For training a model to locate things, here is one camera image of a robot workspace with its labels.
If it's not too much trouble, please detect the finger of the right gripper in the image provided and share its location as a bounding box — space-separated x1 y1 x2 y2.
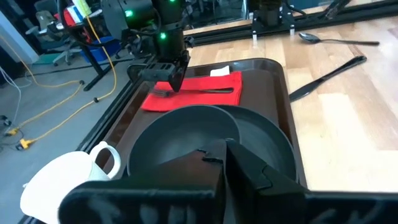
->
127 63 147 82
169 51 191 93

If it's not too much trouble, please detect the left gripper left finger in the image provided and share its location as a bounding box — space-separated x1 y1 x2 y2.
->
58 139 225 224

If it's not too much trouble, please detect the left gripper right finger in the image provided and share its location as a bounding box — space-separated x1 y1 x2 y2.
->
225 138 398 224

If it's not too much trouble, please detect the red cloth napkin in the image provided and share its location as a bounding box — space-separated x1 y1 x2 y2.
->
141 65 243 113

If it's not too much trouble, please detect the dark metal fork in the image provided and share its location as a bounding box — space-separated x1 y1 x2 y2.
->
149 88 234 98

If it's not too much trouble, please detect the black bowl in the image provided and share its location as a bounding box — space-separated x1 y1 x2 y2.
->
126 105 241 187

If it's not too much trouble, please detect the black round plate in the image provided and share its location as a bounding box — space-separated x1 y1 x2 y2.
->
214 105 298 183

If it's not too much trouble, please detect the white ceramic mug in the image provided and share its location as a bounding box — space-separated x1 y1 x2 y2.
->
20 141 122 224

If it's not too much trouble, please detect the dark metal spoon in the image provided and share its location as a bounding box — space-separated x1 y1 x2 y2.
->
298 32 380 47

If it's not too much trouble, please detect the dark metal knife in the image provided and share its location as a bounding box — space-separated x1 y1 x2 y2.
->
289 55 368 103

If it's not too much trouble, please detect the brown plastic tray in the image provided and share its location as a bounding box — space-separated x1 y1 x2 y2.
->
93 57 308 190

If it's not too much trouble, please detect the blue plastic bin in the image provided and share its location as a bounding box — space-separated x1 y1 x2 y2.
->
80 35 121 63

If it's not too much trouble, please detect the black desk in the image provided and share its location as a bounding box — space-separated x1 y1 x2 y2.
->
46 9 109 91

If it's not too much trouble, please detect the green box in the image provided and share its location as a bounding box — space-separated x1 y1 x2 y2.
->
73 0 93 17

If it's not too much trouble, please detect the blue and white box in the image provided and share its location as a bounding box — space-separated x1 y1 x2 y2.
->
67 4 84 23

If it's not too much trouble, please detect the red box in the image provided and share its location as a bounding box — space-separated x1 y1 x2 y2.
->
54 9 77 28

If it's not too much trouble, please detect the grey office chair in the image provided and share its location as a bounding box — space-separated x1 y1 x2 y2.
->
26 11 78 67

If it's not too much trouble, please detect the black aluminium table frame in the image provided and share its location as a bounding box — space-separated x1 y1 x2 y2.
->
76 0 398 153

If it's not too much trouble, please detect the yellow extension cable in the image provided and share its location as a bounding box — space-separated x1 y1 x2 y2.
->
15 12 118 151
0 34 85 137

